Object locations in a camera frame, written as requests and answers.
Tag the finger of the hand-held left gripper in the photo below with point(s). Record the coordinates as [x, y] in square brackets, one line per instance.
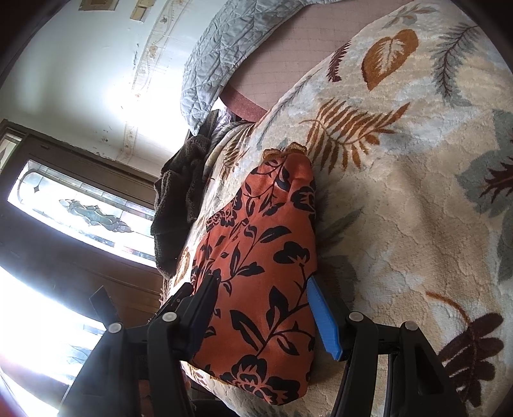
[180, 294]
[102, 302]

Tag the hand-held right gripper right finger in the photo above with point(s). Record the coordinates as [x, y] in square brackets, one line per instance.
[324, 320]

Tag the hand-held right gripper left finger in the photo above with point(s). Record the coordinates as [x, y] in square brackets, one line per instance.
[202, 308]

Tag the orange floral garment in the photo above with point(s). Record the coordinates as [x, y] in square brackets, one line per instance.
[260, 260]

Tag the dark brown cloth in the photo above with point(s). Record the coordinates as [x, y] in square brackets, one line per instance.
[176, 200]

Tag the wooden door with patterned glass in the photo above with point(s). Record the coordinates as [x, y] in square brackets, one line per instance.
[80, 208]

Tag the leaf-print fleece blanket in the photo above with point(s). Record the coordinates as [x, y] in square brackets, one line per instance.
[400, 200]

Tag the grey quilted pillow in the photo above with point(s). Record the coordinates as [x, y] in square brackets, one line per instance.
[224, 52]

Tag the pink bed sheet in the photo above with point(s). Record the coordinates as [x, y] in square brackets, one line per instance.
[300, 52]

